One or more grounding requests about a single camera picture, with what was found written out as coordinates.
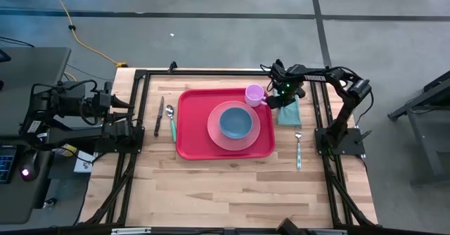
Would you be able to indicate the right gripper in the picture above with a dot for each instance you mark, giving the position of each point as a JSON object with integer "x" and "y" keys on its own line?
{"x": 288, "y": 89}

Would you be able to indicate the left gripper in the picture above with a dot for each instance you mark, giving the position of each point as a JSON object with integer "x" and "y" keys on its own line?
{"x": 100, "y": 105}

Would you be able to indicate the teal cloth napkin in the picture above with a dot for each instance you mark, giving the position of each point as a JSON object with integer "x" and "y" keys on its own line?
{"x": 289, "y": 117}

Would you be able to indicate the pink mug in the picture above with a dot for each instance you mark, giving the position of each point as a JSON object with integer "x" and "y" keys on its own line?
{"x": 254, "y": 94}

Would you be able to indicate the blue bowl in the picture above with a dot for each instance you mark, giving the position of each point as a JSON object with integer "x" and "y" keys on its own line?
{"x": 235, "y": 122}

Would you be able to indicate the pink plate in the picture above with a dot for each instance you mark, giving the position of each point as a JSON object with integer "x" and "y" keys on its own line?
{"x": 233, "y": 145}

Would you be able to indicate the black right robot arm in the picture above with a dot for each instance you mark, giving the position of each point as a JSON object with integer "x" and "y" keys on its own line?
{"x": 316, "y": 77}

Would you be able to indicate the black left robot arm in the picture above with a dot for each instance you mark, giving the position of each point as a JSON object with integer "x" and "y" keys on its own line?
{"x": 70, "y": 133}

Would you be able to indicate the red plastic tray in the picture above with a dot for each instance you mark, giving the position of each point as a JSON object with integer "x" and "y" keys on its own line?
{"x": 191, "y": 129}

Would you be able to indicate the white paper card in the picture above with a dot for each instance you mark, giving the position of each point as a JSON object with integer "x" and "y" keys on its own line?
{"x": 84, "y": 163}

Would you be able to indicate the yellow and white container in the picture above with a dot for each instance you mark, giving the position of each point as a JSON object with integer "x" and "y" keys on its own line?
{"x": 67, "y": 150}

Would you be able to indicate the black table clamp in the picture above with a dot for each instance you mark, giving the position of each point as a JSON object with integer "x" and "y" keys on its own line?
{"x": 172, "y": 67}

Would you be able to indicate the black lever clamp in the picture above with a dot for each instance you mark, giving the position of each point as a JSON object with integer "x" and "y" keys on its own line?
{"x": 362, "y": 137}

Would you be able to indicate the grey desk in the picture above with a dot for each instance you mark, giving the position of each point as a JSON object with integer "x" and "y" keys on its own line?
{"x": 35, "y": 73}

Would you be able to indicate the black computer mouse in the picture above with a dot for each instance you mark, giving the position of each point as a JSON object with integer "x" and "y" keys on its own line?
{"x": 30, "y": 164}

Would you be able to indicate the small black caster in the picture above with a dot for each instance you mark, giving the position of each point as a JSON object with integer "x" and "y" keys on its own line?
{"x": 51, "y": 203}

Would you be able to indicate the backlit keyboard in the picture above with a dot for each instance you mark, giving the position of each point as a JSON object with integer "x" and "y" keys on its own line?
{"x": 7, "y": 164}

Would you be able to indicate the black flat device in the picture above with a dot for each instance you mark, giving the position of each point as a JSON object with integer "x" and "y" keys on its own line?
{"x": 3, "y": 55}

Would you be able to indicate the black unidentified object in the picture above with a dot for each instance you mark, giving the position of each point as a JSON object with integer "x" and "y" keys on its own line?
{"x": 286, "y": 228}

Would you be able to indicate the dark metal stand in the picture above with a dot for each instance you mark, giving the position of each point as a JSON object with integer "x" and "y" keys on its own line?
{"x": 422, "y": 140}

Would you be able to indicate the silver metal bracket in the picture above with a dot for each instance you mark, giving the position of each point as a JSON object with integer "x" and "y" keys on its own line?
{"x": 327, "y": 232}
{"x": 130, "y": 231}

